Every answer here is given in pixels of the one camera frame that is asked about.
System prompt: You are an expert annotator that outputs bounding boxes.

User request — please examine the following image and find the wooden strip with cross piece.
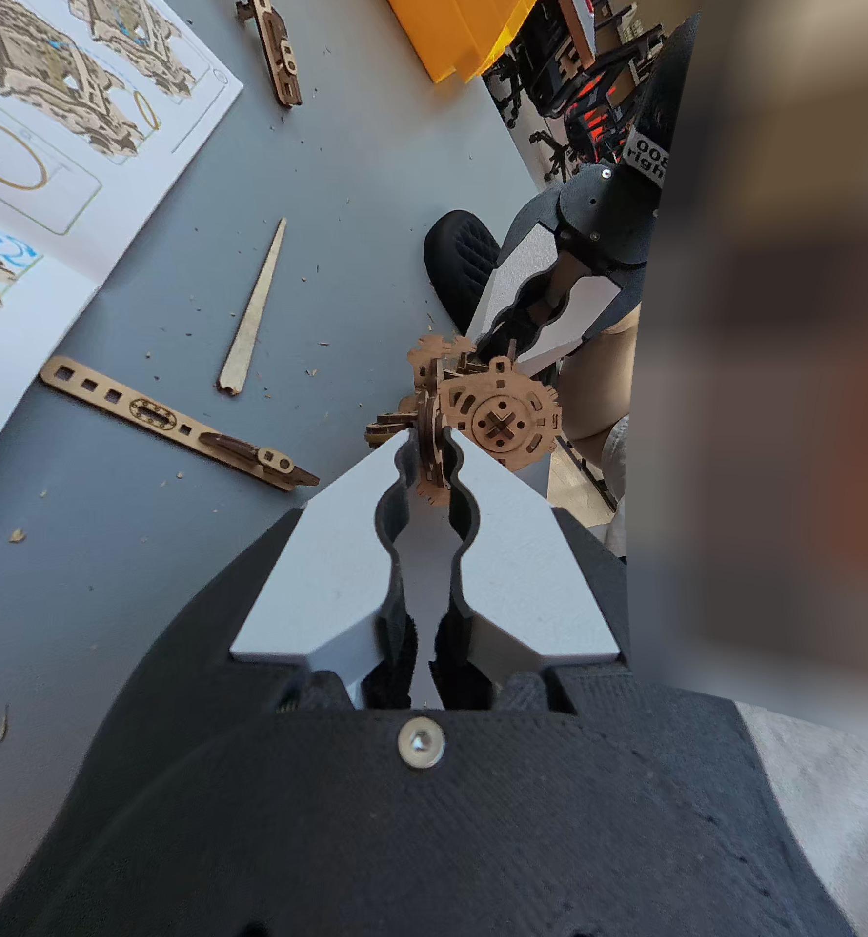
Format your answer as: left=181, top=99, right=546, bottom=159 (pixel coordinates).
left=235, top=0, right=304, bottom=109

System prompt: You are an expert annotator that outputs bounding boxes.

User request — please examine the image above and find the flat wooden strip with holes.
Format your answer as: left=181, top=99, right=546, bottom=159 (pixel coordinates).
left=40, top=356, right=321, bottom=492

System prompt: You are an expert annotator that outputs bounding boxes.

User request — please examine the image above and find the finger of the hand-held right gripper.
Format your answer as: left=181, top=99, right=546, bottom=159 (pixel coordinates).
left=514, top=275, right=622, bottom=368
left=470, top=220, right=561, bottom=345

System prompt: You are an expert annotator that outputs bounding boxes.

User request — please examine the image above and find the illustrated instruction booklet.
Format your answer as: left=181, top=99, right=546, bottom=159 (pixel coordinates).
left=0, top=0, right=245, bottom=489

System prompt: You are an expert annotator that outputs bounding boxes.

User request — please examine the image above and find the wooden gear puzzle assembly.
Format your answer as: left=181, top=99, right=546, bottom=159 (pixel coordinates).
left=364, top=333, right=563, bottom=508

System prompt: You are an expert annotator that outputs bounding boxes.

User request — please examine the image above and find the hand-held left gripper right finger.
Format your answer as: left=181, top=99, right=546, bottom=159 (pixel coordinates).
left=448, top=432, right=622, bottom=693

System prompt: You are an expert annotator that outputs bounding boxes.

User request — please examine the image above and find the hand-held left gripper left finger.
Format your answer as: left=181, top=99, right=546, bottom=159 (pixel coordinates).
left=229, top=430, right=414, bottom=691

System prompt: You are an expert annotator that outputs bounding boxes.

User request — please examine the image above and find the black office chair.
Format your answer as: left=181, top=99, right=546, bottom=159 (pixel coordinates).
left=481, top=40, right=552, bottom=133
left=529, top=121, right=596, bottom=184

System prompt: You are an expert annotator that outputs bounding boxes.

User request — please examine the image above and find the pointed wooden stick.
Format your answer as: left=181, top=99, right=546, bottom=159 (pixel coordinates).
left=217, top=217, right=288, bottom=397

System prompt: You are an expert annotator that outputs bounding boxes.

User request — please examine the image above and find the person's white clothing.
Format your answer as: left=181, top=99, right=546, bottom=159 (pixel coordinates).
left=734, top=699, right=868, bottom=937

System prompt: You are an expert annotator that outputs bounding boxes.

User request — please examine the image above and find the yellow plastic box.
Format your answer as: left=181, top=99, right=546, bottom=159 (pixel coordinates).
left=386, top=0, right=539, bottom=83

